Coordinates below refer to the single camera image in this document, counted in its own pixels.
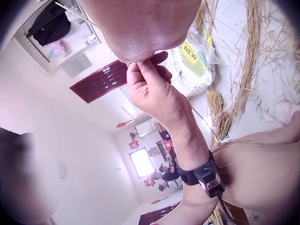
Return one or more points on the red paper strip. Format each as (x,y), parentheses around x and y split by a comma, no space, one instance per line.
(159,200)
(123,123)

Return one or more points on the person's left thumb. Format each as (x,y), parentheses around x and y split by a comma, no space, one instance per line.
(155,72)

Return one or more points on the black hanging garment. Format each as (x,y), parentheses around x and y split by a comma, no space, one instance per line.
(50,25)

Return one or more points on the person's right fingers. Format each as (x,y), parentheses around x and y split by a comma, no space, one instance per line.
(158,57)

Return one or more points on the pink hanging garment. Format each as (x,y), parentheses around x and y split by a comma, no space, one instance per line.
(57,49)

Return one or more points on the round ceiling lamp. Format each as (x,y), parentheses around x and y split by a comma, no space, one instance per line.
(62,170)

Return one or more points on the bright window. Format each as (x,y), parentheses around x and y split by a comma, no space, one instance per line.
(141,165)

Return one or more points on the black wrist band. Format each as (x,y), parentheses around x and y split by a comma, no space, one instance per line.
(199,173)

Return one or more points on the person's left index finger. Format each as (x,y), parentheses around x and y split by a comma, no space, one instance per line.
(132,75)

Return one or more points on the person's legs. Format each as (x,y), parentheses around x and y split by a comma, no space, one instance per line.
(257,168)

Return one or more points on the dark red door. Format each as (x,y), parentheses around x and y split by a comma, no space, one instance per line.
(157,214)
(98,80)

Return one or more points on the red flower wall decoration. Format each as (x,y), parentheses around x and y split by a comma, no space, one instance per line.
(150,182)
(134,141)

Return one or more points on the white clothes rack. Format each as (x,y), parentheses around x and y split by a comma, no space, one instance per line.
(46,51)

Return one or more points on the tied straw sheaf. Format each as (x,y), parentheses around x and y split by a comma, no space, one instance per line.
(219,112)

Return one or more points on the white plastic bag yellow label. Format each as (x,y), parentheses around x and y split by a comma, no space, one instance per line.
(192,68)

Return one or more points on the person's left hand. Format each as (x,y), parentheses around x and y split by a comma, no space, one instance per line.
(161,98)

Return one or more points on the pile of loose straw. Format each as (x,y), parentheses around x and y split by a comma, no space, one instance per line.
(252,58)

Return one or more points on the white floor sheet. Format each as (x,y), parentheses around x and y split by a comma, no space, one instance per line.
(276,93)

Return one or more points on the person's right hand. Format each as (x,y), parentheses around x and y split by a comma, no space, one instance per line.
(145,25)

